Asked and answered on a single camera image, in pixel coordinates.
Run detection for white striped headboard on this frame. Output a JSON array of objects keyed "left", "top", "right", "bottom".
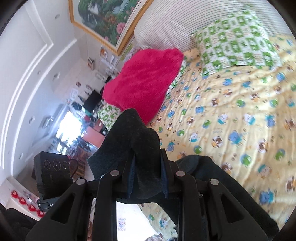
[{"left": 134, "top": 1, "right": 281, "bottom": 51}]

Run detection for black pants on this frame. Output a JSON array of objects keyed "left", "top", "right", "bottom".
[{"left": 86, "top": 108, "right": 280, "bottom": 241}]

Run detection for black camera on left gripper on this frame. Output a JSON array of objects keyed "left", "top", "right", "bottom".
[{"left": 34, "top": 152, "right": 73, "bottom": 200}]

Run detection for yellow cartoon bear quilt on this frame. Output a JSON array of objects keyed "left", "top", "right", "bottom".
[{"left": 150, "top": 35, "right": 295, "bottom": 228}]

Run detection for green patterned white pillow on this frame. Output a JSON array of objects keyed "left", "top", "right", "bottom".
[{"left": 191, "top": 9, "right": 282, "bottom": 76}]

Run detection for gold framed landscape painting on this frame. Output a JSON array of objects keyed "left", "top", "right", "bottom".
[{"left": 68, "top": 0, "right": 153, "bottom": 56}]

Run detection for red plush pillow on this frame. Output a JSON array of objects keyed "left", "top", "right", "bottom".
[{"left": 103, "top": 49, "right": 184, "bottom": 125}]

